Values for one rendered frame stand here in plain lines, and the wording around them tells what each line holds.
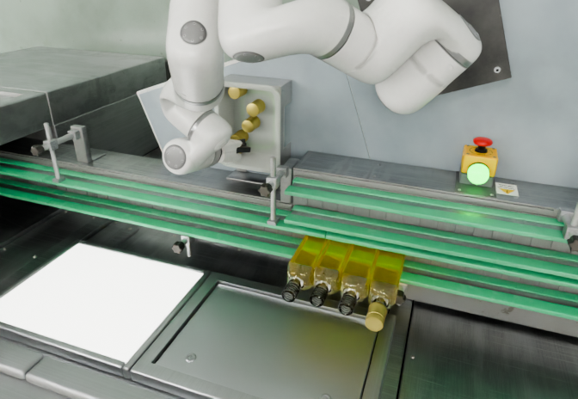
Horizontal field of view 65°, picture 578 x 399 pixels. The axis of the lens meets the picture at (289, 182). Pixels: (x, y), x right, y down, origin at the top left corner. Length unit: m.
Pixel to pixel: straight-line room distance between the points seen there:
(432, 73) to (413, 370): 0.61
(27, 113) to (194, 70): 0.97
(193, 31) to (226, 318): 0.65
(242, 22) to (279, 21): 0.04
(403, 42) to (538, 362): 0.76
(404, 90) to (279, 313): 0.59
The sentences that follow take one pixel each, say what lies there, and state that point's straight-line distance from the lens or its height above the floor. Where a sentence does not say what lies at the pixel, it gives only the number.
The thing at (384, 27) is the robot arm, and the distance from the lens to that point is 0.67.
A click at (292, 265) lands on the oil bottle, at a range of 0.98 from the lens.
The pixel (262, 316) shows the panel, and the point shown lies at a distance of 1.08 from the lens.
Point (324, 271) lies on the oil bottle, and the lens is 0.96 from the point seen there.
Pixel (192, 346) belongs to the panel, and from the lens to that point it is 1.03.
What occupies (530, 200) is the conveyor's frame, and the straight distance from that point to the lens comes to 1.08.
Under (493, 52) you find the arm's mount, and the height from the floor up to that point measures 0.77.
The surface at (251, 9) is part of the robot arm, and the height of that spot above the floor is 1.28.
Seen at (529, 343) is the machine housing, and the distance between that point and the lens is 1.20.
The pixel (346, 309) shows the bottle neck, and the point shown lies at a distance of 0.93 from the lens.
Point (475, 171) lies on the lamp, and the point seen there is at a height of 0.85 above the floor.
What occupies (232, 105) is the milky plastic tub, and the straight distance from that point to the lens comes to 1.22.
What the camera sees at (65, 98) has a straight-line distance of 1.70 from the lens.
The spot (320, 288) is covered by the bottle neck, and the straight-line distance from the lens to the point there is 0.93.
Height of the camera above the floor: 1.83
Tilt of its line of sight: 58 degrees down
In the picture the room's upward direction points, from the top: 140 degrees counter-clockwise
